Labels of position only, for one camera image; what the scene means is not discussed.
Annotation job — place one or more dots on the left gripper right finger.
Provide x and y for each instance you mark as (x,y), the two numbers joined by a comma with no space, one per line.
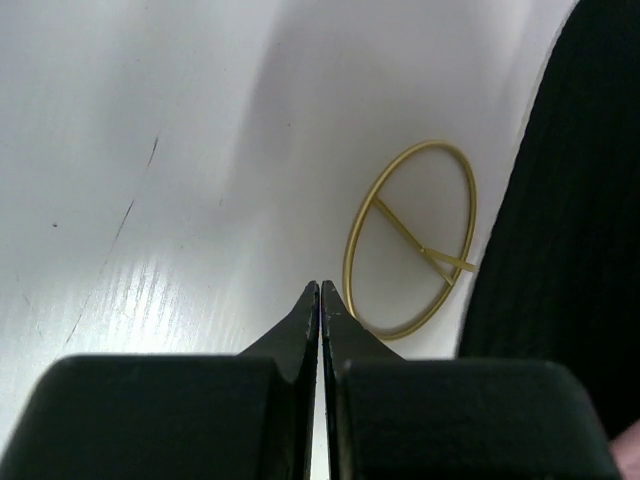
(393,418)

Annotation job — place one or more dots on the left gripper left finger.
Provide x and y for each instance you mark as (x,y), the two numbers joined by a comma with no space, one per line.
(243,416)

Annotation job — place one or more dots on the black smiley bucket hat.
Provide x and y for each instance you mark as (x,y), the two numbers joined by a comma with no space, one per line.
(559,280)

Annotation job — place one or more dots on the pink bucket hat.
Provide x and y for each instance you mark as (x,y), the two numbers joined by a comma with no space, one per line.
(626,451)

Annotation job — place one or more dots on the gold wire hat stand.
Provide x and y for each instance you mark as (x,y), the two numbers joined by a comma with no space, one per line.
(448,267)

